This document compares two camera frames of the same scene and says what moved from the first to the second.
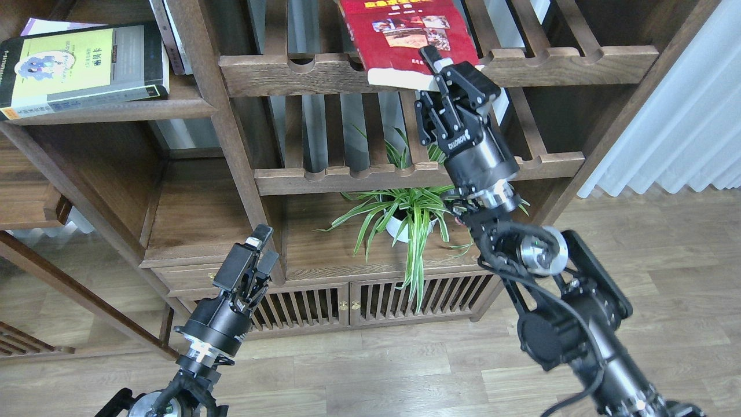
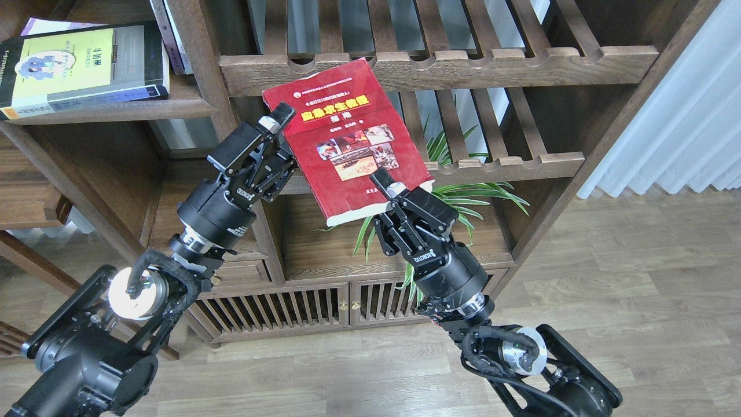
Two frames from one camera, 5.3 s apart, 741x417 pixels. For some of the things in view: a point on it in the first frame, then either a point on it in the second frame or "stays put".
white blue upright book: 186,58 stays put
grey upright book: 180,63 stays put
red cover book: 389,33 to 345,130
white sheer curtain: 689,131 stays put
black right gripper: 476,160 to 446,273
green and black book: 61,70 stays put
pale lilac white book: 37,25 stays put
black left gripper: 221,322 to 221,210
